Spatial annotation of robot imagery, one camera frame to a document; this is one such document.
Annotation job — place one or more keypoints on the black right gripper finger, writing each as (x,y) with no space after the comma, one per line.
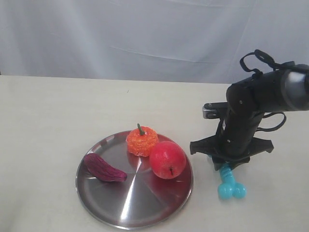
(258,145)

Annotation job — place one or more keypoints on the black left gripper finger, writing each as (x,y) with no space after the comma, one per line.
(208,146)

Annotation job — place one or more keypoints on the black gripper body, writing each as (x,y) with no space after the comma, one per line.
(235,132)

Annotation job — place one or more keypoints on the teal toy bone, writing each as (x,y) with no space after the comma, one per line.
(229,187)

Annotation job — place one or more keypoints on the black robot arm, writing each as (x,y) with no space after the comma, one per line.
(247,103)

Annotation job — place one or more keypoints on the red toy apple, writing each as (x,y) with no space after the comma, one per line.
(167,160)

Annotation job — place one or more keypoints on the orange toy pumpkin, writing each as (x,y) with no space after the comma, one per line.
(141,141)

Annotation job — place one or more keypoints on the round stainless steel plate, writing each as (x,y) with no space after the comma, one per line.
(141,201)

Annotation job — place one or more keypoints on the purple toy sweet potato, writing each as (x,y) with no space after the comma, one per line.
(100,169)

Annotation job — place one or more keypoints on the white backdrop cloth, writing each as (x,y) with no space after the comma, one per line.
(154,40)

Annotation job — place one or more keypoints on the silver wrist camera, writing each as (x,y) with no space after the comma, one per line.
(215,110)

